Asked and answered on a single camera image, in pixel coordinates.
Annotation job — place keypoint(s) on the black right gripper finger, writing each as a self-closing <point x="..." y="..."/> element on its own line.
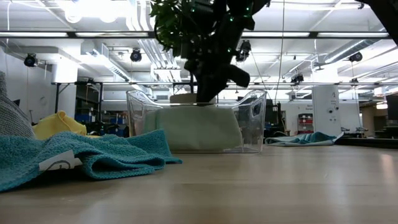
<point x="201" y="88"/>
<point x="212" y="88"/>

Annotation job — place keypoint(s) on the grey microfiber towel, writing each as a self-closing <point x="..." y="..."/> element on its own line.
<point x="12" y="118"/>

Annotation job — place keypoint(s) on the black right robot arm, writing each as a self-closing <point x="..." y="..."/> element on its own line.
<point x="388" y="15"/>

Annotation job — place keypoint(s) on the red storage shelf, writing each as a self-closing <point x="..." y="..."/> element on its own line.
<point x="305" y="124"/>

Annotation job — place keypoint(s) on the black metal table frame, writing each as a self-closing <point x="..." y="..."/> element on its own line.
<point x="367" y="142"/>

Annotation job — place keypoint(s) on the black ceiling-hung camera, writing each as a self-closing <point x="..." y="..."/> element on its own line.
<point x="355" y="57"/>
<point x="297" y="78"/>
<point x="30" y="60"/>
<point x="244" y="49"/>
<point x="136" y="55"/>

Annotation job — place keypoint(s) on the light blue microfiber towel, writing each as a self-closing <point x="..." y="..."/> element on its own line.
<point x="301" y="139"/>

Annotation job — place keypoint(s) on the clear plastic bin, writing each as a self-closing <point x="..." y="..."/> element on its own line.
<point x="252" y="124"/>

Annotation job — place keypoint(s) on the pale green microfiber towel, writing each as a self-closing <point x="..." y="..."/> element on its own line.
<point x="192" y="127"/>

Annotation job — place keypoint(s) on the long ceiling light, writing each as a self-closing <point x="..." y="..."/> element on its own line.
<point x="34" y="34"/>
<point x="112" y="34"/>
<point x="353" y="34"/>
<point x="275" y="34"/>

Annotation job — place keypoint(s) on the black background table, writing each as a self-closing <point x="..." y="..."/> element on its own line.
<point x="77" y="83"/>

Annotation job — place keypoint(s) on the yellow microfiber towel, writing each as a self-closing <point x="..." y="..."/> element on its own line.
<point x="59" y="124"/>

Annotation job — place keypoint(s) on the white pillar kiosk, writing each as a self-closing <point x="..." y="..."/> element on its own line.
<point x="326" y="109"/>

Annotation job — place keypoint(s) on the dark computer monitor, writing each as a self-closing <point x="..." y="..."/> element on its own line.
<point x="392" y="107"/>

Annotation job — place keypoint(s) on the teal microfiber towel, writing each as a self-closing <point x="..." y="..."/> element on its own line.
<point x="77" y="155"/>

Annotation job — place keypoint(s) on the white plant pot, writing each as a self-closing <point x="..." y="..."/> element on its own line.
<point x="180" y="98"/>

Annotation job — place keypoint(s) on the green leafy plant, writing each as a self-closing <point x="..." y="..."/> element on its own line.
<point x="164" y="18"/>

